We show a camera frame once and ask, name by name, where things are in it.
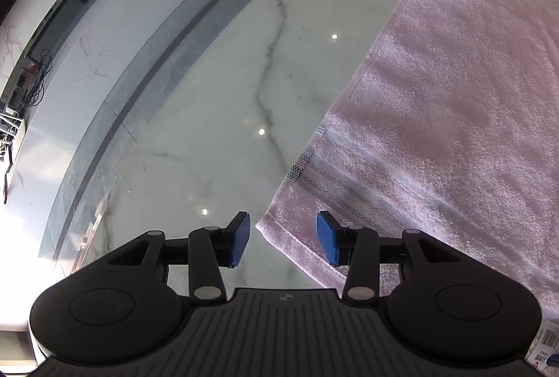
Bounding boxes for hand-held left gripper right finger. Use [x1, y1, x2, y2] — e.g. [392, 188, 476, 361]
[317, 210, 490, 303]

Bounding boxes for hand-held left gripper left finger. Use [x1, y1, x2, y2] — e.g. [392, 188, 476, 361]
[74, 211, 251, 301]

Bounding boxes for pink towel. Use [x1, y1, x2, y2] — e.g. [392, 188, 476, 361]
[255, 0, 559, 314]

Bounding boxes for white printed packet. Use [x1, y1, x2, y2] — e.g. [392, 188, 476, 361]
[526, 322, 559, 369]

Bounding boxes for white router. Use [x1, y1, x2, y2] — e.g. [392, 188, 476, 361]
[0, 110, 27, 168]

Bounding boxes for black cables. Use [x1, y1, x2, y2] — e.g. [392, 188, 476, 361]
[24, 49, 55, 107]

